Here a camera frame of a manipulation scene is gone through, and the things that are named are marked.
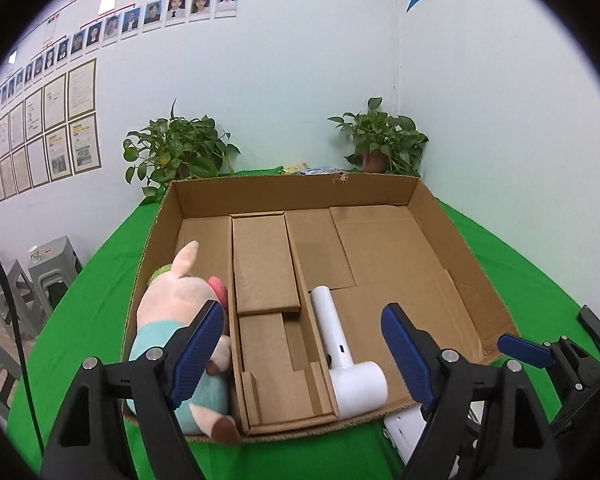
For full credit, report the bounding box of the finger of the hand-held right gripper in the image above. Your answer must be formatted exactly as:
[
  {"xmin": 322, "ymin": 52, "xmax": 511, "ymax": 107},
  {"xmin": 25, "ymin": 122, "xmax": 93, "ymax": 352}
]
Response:
[
  {"xmin": 496, "ymin": 332, "xmax": 600, "ymax": 391},
  {"xmin": 579, "ymin": 305, "xmax": 600, "ymax": 348}
]

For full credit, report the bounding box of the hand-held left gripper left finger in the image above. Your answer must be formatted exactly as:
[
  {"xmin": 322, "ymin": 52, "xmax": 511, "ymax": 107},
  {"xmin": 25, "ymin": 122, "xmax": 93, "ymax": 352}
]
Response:
[{"xmin": 39, "ymin": 299, "xmax": 227, "ymax": 480}]

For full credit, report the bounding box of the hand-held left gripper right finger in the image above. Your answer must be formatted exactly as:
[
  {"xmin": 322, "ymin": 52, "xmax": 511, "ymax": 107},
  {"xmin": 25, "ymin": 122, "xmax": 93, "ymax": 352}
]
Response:
[{"xmin": 380, "ymin": 302, "xmax": 563, "ymax": 480}]

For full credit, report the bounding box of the pink plush pig toy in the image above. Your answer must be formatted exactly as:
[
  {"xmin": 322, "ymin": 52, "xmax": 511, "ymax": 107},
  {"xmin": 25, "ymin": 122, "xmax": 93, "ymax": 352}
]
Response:
[{"xmin": 127, "ymin": 240, "xmax": 242, "ymax": 447}]

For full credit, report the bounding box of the white hair dryer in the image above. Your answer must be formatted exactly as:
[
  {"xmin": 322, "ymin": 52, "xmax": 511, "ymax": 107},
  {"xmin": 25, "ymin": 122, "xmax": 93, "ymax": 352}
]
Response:
[{"xmin": 310, "ymin": 286, "xmax": 389, "ymax": 420}]

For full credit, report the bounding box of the large shallow cardboard box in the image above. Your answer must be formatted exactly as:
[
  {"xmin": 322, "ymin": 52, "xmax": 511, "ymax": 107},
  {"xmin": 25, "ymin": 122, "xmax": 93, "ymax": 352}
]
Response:
[{"xmin": 121, "ymin": 172, "xmax": 521, "ymax": 443}]

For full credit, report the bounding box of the small cardboard box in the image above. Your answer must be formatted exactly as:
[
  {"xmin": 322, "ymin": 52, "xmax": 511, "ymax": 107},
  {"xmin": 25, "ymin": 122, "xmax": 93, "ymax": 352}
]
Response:
[{"xmin": 228, "ymin": 211, "xmax": 341, "ymax": 436}]

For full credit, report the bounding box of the white flat plastic device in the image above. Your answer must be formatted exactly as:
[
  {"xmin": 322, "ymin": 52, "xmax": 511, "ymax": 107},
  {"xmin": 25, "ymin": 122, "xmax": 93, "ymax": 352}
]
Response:
[{"xmin": 382, "ymin": 405, "xmax": 428, "ymax": 466}]

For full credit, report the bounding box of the bushy potted green plant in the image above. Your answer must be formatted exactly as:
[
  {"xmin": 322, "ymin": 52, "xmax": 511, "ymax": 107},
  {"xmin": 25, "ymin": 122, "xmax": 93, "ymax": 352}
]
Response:
[{"xmin": 122, "ymin": 99, "xmax": 241, "ymax": 206}]

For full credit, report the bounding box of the potted green plant brown pot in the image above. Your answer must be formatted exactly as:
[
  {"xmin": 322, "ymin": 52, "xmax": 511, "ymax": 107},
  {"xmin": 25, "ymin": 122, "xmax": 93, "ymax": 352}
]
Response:
[{"xmin": 328, "ymin": 97, "xmax": 429, "ymax": 177}]

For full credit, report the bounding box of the row of portrait photos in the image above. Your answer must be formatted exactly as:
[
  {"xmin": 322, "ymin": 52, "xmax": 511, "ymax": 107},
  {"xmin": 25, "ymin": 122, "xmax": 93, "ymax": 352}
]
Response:
[{"xmin": 0, "ymin": 0, "xmax": 241, "ymax": 108}]

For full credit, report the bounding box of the black cable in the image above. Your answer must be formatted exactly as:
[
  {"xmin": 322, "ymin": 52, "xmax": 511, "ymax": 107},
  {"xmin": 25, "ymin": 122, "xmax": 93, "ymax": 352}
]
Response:
[{"xmin": 0, "ymin": 237, "xmax": 46, "ymax": 461}]

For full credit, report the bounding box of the wall of framed certificates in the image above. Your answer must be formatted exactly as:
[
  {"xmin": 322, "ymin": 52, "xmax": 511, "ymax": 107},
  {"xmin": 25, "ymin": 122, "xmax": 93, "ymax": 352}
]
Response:
[{"xmin": 0, "ymin": 57, "xmax": 102, "ymax": 211}]

